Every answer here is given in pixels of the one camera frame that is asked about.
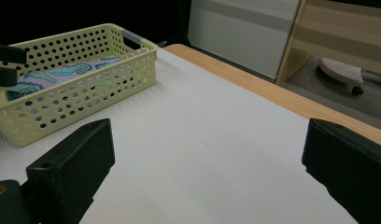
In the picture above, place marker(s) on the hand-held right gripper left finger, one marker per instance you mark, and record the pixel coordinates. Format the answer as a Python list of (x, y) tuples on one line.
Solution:
[(73, 168)]

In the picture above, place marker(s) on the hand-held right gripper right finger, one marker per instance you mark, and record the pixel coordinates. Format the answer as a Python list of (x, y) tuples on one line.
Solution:
[(350, 168)]

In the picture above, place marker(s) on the lilac seahorse print garment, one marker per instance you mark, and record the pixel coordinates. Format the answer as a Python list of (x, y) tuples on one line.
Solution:
[(48, 77)]

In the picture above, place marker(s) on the pale yellow perforated plastic basket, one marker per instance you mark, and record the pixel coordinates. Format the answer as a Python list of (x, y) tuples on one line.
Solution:
[(95, 99)]

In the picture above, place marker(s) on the light wooden shelf unit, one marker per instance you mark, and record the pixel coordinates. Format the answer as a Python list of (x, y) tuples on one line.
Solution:
[(341, 31)]

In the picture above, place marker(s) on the white cabinet panel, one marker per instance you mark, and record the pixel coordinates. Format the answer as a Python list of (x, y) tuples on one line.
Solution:
[(238, 34)]

